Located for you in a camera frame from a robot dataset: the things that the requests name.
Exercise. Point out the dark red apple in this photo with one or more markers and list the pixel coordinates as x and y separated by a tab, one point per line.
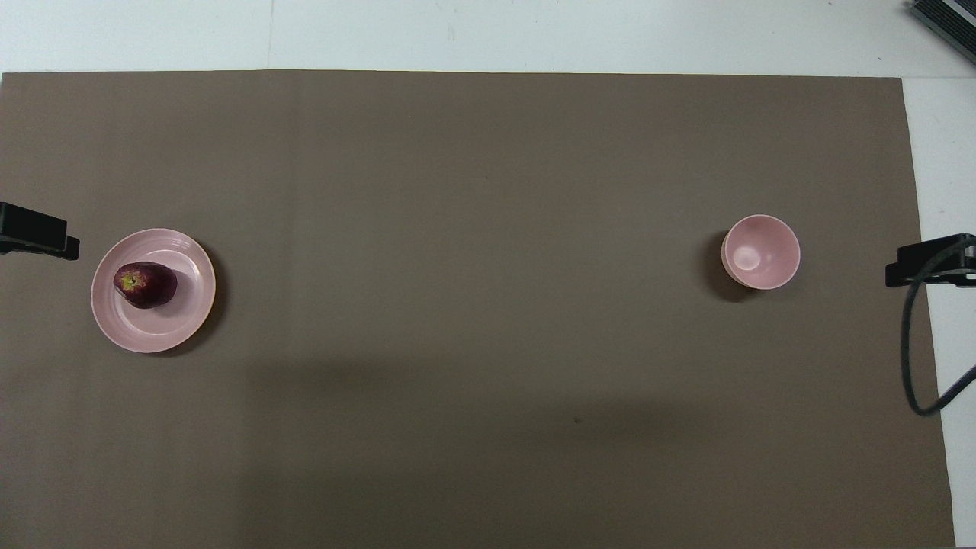
149	286

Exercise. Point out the pink plate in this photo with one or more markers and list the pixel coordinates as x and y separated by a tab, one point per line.
175	320

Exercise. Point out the pink bowl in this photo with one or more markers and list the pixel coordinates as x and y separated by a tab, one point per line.
761	252

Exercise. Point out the brown table mat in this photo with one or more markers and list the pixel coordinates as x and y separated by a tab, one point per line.
488	343

